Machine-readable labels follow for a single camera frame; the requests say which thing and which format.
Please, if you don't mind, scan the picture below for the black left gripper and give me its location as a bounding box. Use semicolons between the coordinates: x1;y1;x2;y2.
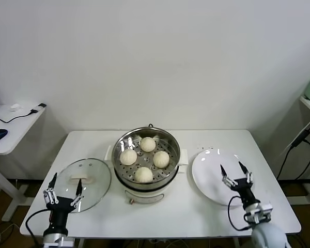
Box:
42;172;85;233

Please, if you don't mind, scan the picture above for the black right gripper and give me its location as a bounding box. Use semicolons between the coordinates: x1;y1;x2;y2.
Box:
220;161;261;209

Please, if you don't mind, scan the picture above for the round glass pot lid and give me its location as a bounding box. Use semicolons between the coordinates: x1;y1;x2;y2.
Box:
51;158;112;213

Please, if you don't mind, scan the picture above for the white steamed baozi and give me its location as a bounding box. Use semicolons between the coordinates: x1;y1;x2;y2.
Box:
119;150;138;166
134;166;154;183
153;151;171;168
140;136;157;152

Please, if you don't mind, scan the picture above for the perforated steel steamer basket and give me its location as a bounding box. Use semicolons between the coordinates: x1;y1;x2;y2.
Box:
112;127;181;191

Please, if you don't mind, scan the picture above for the round white plate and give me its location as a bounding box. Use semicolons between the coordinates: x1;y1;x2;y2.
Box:
192;149;256;207

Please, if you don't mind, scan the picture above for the white rectangular table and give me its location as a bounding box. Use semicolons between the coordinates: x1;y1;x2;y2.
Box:
20;129;302;239

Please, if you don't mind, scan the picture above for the white electric cooker base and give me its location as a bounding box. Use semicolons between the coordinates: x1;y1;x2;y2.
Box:
104;145;189;205

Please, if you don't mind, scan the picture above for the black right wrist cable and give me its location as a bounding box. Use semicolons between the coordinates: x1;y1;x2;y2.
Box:
227;195;251;231

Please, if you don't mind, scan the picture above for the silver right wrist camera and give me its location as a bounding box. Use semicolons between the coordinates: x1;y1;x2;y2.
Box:
247;204;272;223

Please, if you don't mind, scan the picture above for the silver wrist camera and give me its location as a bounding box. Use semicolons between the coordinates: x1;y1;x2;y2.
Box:
59;237;75;248
247;204;272;223

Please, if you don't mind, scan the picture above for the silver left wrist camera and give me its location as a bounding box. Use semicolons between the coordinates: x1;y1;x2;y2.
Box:
59;237;75;248

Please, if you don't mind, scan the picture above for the black power adapter cable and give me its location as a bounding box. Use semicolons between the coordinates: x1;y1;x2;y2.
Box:
276;129;310;181

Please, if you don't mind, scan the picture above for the black desk cable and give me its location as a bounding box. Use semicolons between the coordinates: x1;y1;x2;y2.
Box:
0;109;39;124

